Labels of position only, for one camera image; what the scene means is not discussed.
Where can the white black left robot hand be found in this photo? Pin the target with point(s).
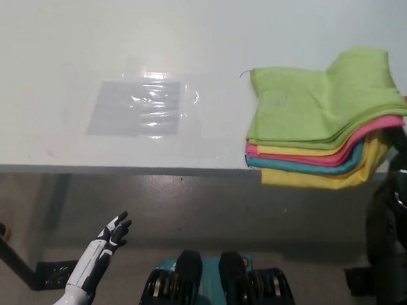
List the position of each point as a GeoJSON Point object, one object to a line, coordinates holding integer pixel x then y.
{"type": "Point", "coordinates": [97, 259]}

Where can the green microfibre cloth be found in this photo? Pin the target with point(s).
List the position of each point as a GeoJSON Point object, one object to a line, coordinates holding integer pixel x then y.
{"type": "Point", "coordinates": [309, 102]}

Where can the black left robot body block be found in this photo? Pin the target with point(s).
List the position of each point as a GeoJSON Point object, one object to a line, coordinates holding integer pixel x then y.
{"type": "Point", "coordinates": [173, 285]}

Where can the black robot body block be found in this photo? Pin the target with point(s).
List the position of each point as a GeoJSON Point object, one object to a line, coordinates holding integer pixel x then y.
{"type": "Point", "coordinates": [253, 291]}
{"type": "Point", "coordinates": [173, 285]}

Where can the black right robot body block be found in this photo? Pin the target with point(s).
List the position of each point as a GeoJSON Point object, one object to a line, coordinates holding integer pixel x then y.
{"type": "Point", "coordinates": [253, 291]}

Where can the grey table leg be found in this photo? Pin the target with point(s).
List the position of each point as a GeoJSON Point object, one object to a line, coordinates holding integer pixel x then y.
{"type": "Point", "coordinates": [59, 197]}

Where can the grey rectangular sheet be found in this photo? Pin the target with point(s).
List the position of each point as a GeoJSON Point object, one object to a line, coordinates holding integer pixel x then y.
{"type": "Point", "coordinates": [131, 113]}

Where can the clear plastic film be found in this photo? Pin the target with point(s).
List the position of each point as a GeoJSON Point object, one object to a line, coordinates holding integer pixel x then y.
{"type": "Point", "coordinates": [192, 95]}

